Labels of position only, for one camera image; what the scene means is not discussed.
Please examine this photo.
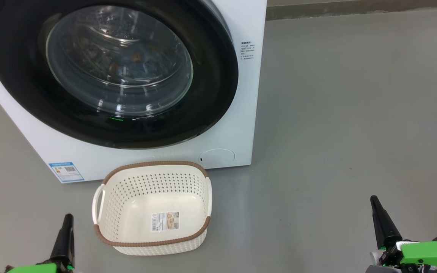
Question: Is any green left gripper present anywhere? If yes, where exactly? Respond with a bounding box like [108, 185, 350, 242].
[6, 213, 76, 273]

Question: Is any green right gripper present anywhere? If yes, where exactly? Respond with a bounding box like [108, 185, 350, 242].
[370, 195, 437, 271]

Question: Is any blue orange-print garment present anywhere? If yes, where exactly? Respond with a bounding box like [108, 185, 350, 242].
[107, 51, 174, 82]

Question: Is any white perforated brown-rimmed laundry basket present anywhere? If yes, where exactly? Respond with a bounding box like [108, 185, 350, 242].
[92, 161, 213, 256]

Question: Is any paper basket label sticker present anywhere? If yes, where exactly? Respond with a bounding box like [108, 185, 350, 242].
[151, 211, 180, 232]

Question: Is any white front-load washing machine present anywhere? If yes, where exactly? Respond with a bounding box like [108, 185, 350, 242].
[0, 0, 267, 184]

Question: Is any blue energy label sticker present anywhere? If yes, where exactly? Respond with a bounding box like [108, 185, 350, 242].
[49, 162, 85, 184]

